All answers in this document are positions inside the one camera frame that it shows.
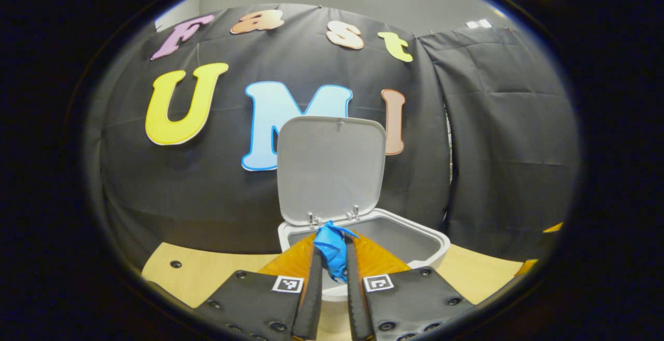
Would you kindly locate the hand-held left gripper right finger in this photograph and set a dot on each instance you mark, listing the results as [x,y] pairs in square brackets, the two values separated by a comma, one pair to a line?
[358,310]

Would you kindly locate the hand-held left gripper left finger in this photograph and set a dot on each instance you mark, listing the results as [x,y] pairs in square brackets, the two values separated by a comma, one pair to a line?
[311,304]

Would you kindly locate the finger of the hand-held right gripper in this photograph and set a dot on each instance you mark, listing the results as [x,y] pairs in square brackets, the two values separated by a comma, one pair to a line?
[526,267]
[554,228]

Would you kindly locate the blue paper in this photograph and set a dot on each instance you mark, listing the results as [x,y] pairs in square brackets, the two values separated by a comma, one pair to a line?
[332,253]

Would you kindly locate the white desktop garbage bin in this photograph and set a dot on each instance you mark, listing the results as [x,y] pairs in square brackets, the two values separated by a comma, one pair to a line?
[415,242]

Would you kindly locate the white garbage bin lid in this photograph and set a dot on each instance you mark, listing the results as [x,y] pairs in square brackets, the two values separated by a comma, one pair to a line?
[332,169]

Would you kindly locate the wooden desktop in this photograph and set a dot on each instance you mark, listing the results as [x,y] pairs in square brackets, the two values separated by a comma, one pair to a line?
[207,278]

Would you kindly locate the black backdrop cloth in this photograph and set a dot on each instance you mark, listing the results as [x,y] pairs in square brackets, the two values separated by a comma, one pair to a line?
[207,190]

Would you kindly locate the ceiling light panel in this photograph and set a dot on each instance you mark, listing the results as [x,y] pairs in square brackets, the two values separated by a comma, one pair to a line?
[480,23]

